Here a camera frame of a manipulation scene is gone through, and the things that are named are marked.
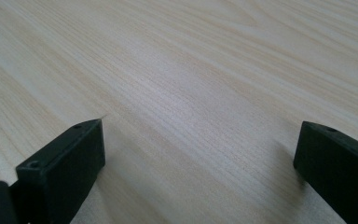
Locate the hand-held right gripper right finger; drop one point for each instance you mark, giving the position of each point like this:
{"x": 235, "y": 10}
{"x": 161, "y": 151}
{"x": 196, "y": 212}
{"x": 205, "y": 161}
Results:
{"x": 341, "y": 168}

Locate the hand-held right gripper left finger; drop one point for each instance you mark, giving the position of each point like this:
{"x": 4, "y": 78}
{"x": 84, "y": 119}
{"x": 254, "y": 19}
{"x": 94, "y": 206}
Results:
{"x": 62, "y": 174}

